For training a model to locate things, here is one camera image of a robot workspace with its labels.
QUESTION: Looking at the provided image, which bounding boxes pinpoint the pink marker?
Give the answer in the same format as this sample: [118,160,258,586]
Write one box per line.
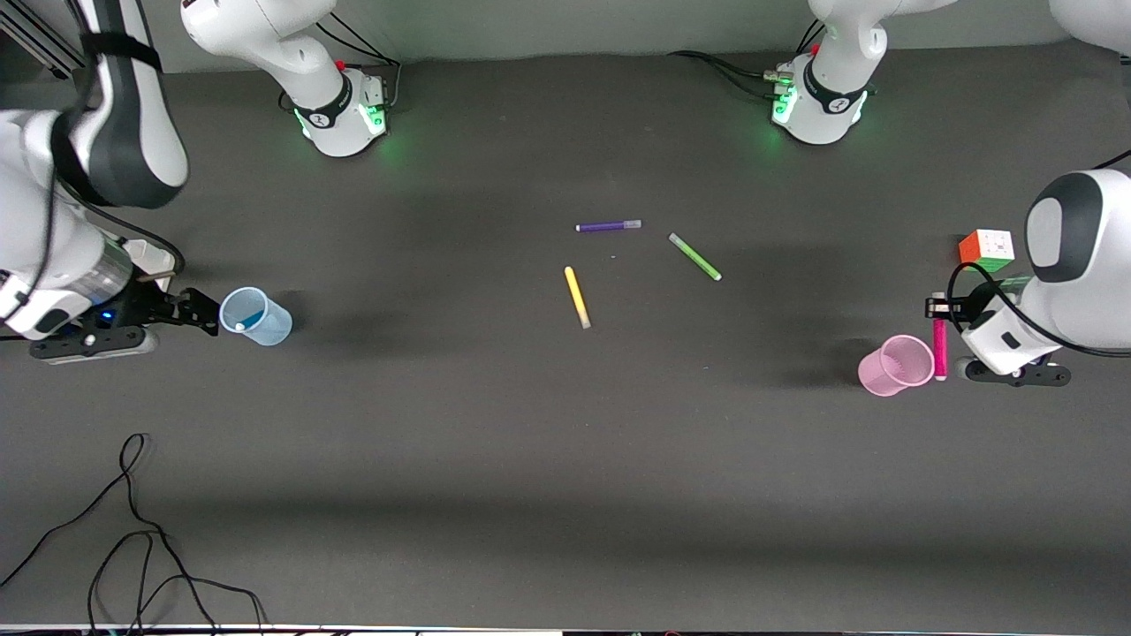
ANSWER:
[931,291,949,382]

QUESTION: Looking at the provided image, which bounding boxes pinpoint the white rectangular block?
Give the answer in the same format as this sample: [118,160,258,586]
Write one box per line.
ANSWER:
[122,238,178,285]

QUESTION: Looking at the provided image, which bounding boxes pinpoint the pink cup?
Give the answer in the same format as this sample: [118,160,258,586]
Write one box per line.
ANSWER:
[857,334,937,398]

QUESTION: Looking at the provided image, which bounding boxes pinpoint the colourful puzzle cube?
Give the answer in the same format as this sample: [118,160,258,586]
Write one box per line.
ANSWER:
[959,229,1016,274]

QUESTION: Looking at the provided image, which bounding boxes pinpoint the translucent blue cup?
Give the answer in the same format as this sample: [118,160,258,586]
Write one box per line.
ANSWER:
[218,286,294,348]

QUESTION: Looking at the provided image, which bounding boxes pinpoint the green marker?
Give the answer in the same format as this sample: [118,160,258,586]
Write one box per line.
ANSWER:
[668,232,724,283]

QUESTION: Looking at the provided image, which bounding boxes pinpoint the yellow marker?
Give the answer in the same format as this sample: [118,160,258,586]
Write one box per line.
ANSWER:
[564,265,592,330]

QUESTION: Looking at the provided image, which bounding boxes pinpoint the black right arm wrist cable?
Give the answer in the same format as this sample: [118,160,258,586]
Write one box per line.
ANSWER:
[35,31,187,285]

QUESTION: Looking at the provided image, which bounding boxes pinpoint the black arm wrist cable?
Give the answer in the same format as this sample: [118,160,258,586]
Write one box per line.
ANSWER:
[35,31,187,285]
[946,148,1131,360]

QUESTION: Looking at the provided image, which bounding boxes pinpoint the black left arm wrist cable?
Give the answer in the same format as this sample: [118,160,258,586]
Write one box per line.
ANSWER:
[946,148,1131,360]

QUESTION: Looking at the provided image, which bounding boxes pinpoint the loose black table cable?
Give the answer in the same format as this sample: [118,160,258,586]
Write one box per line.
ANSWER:
[0,432,267,636]

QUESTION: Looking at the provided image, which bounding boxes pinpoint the aluminium frame profile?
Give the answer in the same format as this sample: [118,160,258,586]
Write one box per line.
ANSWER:
[0,0,85,82]

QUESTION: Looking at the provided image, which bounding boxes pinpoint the black right arm base cables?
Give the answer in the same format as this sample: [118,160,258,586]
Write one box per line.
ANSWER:
[320,12,405,113]

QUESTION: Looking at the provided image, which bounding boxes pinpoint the black arm base cables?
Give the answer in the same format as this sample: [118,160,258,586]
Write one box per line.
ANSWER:
[666,21,829,100]
[320,12,405,113]

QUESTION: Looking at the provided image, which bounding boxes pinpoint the black left arm base cables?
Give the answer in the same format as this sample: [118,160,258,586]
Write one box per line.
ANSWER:
[666,21,829,100]

